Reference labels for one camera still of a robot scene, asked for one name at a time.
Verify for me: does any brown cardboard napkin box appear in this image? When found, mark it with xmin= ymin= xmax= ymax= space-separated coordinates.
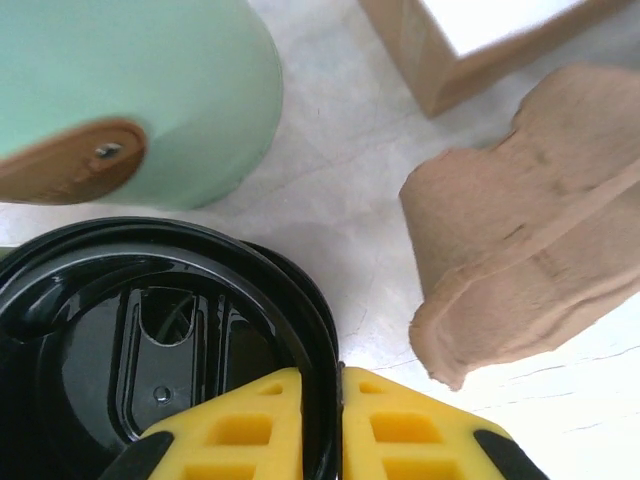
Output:
xmin=359 ymin=0 xmax=637 ymax=119

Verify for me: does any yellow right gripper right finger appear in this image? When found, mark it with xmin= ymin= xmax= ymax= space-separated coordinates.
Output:
xmin=341 ymin=366 xmax=551 ymax=480

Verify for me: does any brown pulp cup carrier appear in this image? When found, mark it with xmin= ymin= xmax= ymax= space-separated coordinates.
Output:
xmin=398 ymin=63 xmax=640 ymax=392

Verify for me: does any mint green straw holder cup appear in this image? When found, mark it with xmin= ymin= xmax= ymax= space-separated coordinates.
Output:
xmin=0 ymin=0 xmax=285 ymax=211

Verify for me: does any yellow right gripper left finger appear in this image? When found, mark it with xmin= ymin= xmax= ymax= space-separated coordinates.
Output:
xmin=99 ymin=367 xmax=307 ymax=480

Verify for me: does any black plastic cup lid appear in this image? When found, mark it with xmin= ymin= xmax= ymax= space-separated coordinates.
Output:
xmin=0 ymin=227 xmax=346 ymax=480

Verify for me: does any white napkin stack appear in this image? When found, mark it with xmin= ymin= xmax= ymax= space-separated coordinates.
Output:
xmin=417 ymin=0 xmax=589 ymax=60

